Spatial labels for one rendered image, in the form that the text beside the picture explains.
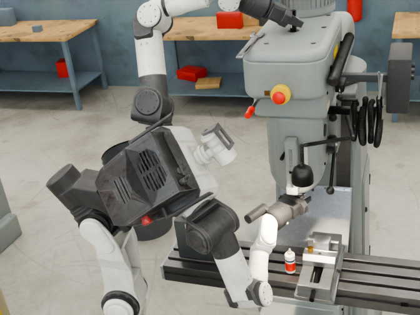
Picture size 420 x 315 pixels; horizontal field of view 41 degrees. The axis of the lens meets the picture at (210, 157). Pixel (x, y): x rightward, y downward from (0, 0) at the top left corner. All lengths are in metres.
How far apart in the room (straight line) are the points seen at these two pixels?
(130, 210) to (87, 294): 2.19
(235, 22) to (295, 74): 4.16
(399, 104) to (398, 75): 0.11
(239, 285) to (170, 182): 0.42
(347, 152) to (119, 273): 1.08
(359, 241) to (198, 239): 1.20
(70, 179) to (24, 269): 2.41
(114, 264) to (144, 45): 0.75
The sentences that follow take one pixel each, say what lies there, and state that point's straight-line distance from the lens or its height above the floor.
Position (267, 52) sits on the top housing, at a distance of 1.70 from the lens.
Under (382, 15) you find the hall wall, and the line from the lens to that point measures 6.18.
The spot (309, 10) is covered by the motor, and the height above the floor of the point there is 1.91.
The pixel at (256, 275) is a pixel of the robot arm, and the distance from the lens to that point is 1.90.
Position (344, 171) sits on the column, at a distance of 2.49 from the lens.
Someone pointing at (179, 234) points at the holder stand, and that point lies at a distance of 2.37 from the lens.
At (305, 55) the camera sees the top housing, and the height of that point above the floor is 1.88.
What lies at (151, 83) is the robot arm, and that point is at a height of 1.80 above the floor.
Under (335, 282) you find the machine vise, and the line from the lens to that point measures 2.24.
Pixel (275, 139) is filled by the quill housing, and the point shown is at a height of 1.53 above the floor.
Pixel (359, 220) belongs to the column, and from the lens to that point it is 2.66.
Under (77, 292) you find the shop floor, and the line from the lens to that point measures 3.89.
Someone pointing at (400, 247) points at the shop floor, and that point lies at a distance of 4.00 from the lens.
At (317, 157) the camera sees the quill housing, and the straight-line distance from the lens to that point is 1.97.
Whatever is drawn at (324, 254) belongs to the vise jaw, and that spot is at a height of 1.03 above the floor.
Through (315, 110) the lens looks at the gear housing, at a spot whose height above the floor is 1.67.
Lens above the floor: 2.40
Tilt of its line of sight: 28 degrees down
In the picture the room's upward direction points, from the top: 7 degrees counter-clockwise
